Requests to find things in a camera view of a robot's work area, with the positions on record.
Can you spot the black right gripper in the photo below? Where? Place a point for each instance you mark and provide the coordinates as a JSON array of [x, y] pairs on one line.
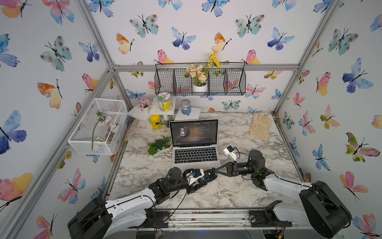
[[233, 169]]

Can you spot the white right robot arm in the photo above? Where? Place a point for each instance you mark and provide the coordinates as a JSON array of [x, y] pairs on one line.
[[318, 207]]

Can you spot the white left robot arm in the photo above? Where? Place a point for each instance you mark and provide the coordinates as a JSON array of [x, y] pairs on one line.
[[134, 203]]

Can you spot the silver laptop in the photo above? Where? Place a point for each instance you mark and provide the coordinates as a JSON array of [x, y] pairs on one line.
[[195, 144]]

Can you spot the cream fabric glove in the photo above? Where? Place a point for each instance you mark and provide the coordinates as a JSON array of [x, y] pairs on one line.
[[260, 127]]

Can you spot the green plant in white dish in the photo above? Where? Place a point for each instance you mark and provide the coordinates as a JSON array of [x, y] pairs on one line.
[[159, 145]]

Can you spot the blue can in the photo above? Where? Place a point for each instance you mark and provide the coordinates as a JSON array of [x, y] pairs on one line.
[[186, 107]]

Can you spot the yellow bottle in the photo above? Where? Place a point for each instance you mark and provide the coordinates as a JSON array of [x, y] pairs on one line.
[[155, 121]]

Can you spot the yellow label jar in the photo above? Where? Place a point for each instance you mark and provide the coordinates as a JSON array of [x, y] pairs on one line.
[[164, 101]]

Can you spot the small pink flower pot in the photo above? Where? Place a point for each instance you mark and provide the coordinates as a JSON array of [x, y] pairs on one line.
[[144, 104]]

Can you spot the white corner shelf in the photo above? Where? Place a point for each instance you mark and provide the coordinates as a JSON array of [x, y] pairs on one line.
[[155, 109]]

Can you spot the white pot with flowers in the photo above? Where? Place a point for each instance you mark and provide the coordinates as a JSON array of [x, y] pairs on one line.
[[201, 73]]

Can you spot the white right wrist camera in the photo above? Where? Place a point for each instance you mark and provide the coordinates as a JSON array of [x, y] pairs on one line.
[[231, 152]]

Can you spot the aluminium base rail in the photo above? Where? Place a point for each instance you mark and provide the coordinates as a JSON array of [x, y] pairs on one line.
[[219, 218]]

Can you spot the black wire wall basket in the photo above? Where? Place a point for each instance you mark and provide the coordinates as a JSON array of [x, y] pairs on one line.
[[170, 78]]

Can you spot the white mesh wall box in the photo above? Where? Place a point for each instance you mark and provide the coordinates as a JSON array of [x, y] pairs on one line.
[[99, 128]]

